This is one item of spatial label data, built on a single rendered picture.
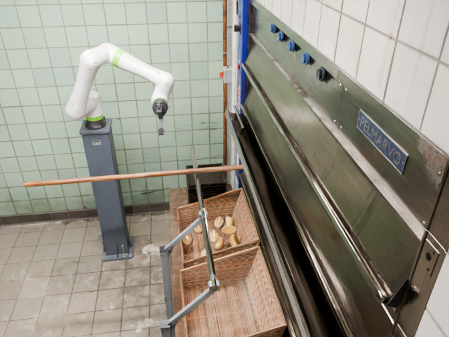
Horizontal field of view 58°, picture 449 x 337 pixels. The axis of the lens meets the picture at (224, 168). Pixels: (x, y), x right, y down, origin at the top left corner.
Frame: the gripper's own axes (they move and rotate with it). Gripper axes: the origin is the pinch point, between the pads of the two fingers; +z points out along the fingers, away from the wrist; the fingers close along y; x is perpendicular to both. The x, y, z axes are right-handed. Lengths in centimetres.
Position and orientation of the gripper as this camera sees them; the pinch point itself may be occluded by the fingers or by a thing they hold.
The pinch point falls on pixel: (160, 122)
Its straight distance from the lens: 232.1
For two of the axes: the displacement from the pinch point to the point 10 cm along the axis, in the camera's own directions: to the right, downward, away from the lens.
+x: -9.9, 0.7, -1.2
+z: 1.4, 5.2, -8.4
